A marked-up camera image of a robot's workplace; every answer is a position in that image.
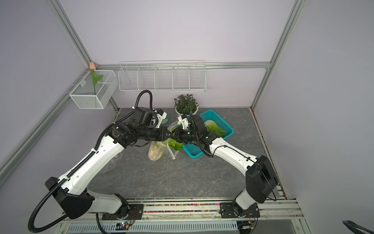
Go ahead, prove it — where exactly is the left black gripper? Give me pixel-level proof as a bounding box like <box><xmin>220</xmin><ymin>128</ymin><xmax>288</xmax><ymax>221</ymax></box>
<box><xmin>139</xmin><ymin>126</ymin><xmax>173</xmax><ymax>141</ymax></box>

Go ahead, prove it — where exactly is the clear pink-dotted zipper bag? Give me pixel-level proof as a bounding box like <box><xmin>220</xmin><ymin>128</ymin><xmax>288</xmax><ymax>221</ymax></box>
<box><xmin>148</xmin><ymin>138</ymin><xmax>183</xmax><ymax>161</ymax></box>

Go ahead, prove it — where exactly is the chinese cabbage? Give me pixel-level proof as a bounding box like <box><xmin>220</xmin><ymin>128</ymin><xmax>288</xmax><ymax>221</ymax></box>
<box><xmin>204</xmin><ymin>120</ymin><xmax>226</xmax><ymax>137</ymax></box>
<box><xmin>148</xmin><ymin>141</ymin><xmax>170</xmax><ymax>161</ymax></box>
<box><xmin>168</xmin><ymin>138</ymin><xmax>183</xmax><ymax>151</ymax></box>

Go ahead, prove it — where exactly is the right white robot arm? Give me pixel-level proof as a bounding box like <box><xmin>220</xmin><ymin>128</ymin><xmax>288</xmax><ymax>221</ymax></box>
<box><xmin>173</xmin><ymin>115</ymin><xmax>279</xmax><ymax>217</ymax></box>

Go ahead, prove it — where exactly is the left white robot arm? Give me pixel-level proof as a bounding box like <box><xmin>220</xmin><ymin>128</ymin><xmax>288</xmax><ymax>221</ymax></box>
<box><xmin>27</xmin><ymin>90</ymin><xmax>171</xmax><ymax>233</ymax></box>

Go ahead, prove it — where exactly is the teal plastic basket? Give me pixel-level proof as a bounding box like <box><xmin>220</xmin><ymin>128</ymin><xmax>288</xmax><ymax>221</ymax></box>
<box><xmin>182</xmin><ymin>110</ymin><xmax>235</xmax><ymax>159</ymax></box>

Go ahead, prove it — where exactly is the potted green plant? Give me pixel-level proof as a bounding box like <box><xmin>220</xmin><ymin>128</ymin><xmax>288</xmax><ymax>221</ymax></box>
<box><xmin>174</xmin><ymin>94</ymin><xmax>199</xmax><ymax>115</ymax></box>

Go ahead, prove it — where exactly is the artificial pink tulip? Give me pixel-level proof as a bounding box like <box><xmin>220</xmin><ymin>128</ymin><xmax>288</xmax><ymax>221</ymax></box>
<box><xmin>89</xmin><ymin>62</ymin><xmax>103</xmax><ymax>95</ymax></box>

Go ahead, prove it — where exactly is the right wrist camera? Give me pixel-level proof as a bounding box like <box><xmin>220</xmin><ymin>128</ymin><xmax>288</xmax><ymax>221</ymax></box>
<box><xmin>177</xmin><ymin>115</ymin><xmax>190</xmax><ymax>130</ymax></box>

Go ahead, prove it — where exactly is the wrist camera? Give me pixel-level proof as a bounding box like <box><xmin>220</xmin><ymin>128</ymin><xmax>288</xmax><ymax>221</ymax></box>
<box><xmin>177</xmin><ymin>115</ymin><xmax>190</xmax><ymax>130</ymax></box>
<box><xmin>153</xmin><ymin>109</ymin><xmax>168</xmax><ymax>128</ymax></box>

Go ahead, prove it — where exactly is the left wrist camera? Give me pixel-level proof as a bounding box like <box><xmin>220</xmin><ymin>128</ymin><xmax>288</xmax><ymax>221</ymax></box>
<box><xmin>153</xmin><ymin>109</ymin><xmax>168</xmax><ymax>128</ymax></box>

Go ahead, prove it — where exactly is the white wire wall rack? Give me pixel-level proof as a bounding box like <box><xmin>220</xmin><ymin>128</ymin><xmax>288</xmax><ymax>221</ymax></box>
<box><xmin>118</xmin><ymin>60</ymin><xmax>206</xmax><ymax>92</ymax></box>

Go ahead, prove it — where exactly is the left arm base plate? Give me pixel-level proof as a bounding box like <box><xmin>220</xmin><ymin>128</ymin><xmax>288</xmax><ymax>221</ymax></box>
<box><xmin>101</xmin><ymin>203</ymin><xmax>144</xmax><ymax>221</ymax></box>

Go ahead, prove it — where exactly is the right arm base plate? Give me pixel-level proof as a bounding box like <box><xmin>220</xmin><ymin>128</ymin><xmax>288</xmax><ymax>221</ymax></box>
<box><xmin>219</xmin><ymin>202</ymin><xmax>260</xmax><ymax>218</ymax></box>

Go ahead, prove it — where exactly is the white mesh wall basket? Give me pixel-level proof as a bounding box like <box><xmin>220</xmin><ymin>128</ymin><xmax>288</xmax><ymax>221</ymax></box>
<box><xmin>69</xmin><ymin>70</ymin><xmax>118</xmax><ymax>110</ymax></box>

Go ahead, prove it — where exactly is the black cable loop corner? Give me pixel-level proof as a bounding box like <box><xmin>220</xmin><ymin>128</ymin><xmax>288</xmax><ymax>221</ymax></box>
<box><xmin>342</xmin><ymin>220</ymin><xmax>374</xmax><ymax>234</ymax></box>

